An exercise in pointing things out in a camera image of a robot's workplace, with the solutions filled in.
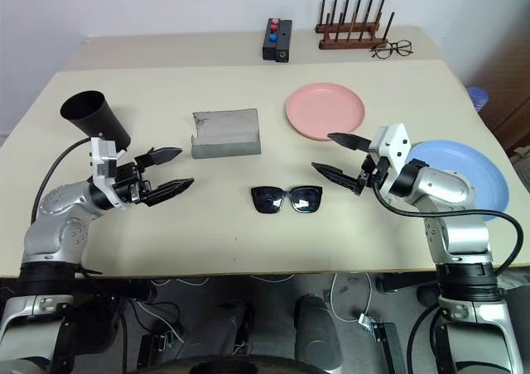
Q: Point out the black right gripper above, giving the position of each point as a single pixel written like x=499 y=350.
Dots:
x=370 y=173

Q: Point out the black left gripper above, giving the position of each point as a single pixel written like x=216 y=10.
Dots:
x=132 y=183

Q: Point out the grey glasses case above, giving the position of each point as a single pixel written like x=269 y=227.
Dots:
x=225 y=132

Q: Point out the black sunglasses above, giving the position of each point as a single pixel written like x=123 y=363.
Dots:
x=269 y=198

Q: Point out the blue plastic plate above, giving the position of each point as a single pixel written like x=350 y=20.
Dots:
x=476 y=163

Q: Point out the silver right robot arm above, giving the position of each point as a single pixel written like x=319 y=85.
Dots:
x=447 y=183

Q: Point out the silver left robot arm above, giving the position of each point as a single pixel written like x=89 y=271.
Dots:
x=62 y=200

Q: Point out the pink plastic plate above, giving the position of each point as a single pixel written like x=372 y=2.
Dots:
x=323 y=109

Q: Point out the black plastic cup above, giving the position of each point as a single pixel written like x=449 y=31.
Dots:
x=103 y=121

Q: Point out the brown wooden peg rack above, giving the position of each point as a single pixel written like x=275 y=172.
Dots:
x=352 y=41

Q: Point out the black framed clear eyeglasses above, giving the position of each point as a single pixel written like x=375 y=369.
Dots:
x=403 y=48

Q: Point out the black box with coloured buttons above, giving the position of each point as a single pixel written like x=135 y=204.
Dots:
x=271 y=49

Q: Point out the black box with round socket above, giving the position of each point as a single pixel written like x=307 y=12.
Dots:
x=284 y=39

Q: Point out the black metal table foot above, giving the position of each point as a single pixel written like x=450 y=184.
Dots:
x=406 y=283

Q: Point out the blue round container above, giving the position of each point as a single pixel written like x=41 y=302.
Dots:
x=479 y=99

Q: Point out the dark grey rounded shell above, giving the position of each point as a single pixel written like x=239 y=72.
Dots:
x=316 y=328

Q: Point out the brown wooden furniture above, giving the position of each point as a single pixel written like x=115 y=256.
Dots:
x=517 y=117

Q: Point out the black metal bar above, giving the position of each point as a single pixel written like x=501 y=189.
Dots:
x=387 y=345

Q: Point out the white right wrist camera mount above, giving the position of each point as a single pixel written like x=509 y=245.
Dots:
x=391 y=142

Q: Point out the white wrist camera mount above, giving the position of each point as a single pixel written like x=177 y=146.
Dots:
x=391 y=142
x=101 y=163

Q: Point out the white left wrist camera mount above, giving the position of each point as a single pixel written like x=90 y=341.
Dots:
x=101 y=163

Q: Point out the silver metal bracket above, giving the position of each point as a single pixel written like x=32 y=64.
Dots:
x=365 y=322

